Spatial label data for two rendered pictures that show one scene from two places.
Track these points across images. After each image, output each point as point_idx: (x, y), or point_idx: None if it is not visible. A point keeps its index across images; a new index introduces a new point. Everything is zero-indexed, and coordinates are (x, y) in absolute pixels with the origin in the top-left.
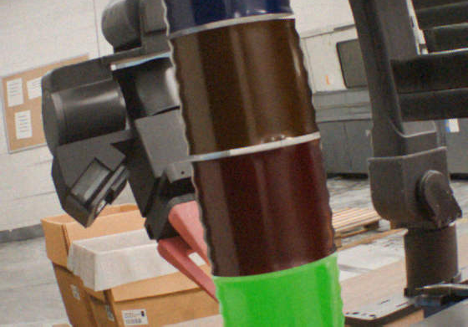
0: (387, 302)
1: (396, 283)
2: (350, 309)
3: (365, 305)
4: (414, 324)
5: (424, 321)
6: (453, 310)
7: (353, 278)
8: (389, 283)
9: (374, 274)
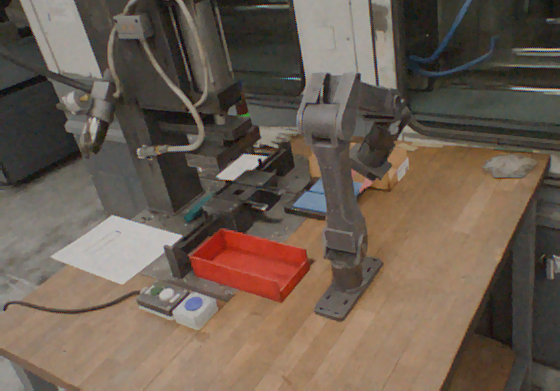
0: (365, 269)
1: (401, 310)
2: (398, 278)
3: (377, 267)
4: (270, 176)
5: (268, 177)
6: (262, 180)
7: (457, 326)
8: (406, 310)
9: (443, 330)
